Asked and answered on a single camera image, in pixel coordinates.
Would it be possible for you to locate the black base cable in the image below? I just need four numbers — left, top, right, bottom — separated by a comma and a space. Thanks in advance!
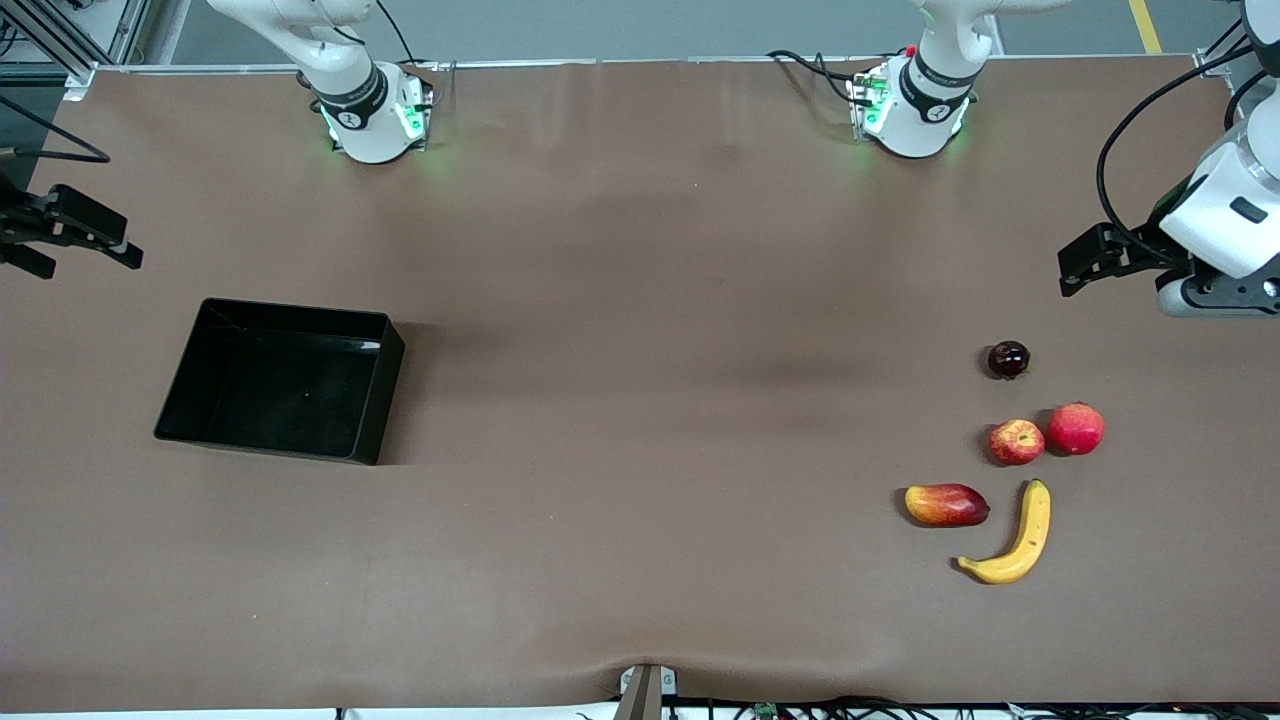
766, 48, 871, 106
375, 0, 441, 71

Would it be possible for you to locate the red and yellow mango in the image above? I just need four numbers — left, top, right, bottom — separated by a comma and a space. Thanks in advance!
904, 483, 991, 528

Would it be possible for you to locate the black rectangular plastic box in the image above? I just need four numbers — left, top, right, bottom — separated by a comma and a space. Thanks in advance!
153, 297, 407, 467

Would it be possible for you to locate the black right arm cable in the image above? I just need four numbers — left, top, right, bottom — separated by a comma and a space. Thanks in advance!
0, 93, 111, 164

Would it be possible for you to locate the red round peach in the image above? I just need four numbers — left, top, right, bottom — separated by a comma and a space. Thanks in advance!
1046, 402, 1106, 457

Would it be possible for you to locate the red and yellow apple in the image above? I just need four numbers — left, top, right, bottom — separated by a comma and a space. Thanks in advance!
989, 419, 1046, 467

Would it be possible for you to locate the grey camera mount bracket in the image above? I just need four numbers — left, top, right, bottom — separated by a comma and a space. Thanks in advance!
618, 663, 679, 720

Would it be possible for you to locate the aluminium frame profile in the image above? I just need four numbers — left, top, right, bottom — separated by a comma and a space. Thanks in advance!
0, 0, 151, 101

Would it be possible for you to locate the brown table mat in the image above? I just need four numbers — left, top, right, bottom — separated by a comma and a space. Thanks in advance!
0, 55, 1280, 713

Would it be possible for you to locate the yellow banana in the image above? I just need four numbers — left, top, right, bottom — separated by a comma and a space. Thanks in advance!
956, 479, 1053, 585

